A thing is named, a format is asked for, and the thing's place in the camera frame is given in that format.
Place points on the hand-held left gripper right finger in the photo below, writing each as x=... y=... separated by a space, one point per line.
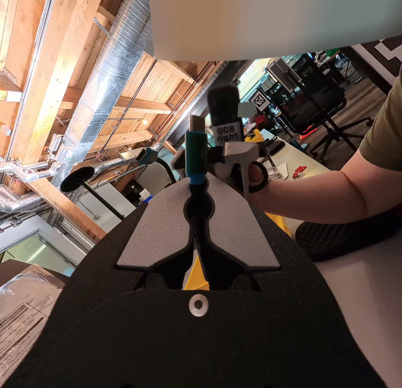
x=241 y=237

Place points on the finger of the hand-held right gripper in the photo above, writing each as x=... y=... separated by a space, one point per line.
x=179 y=165

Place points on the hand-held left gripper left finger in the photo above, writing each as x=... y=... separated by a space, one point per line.
x=157 y=237

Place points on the yellow plastic bin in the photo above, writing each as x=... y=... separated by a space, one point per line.
x=196 y=275

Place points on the person's right hand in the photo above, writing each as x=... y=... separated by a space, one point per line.
x=276 y=193

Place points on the blue plastic bin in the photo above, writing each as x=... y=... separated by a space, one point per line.
x=147 y=202

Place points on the printed square marker sign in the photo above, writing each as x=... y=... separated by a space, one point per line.
x=260 y=100

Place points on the red plastic bin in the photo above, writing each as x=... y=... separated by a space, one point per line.
x=260 y=120

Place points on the white carton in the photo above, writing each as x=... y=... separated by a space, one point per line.
x=145 y=193

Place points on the white desktop stand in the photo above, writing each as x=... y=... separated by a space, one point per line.
x=281 y=171

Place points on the black pole stand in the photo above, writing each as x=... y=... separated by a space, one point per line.
x=77 y=179

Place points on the wooden beam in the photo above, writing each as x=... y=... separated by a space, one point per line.
x=62 y=205

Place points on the black quilted wrist rest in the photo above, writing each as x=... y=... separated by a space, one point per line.
x=345 y=237

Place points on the insulated silver pipes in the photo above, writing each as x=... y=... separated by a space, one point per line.
x=18 y=169

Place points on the instruction sheet in plastic sleeve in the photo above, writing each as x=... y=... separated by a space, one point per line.
x=22 y=315

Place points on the olive green shirt sleeve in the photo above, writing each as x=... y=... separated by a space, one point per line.
x=386 y=143

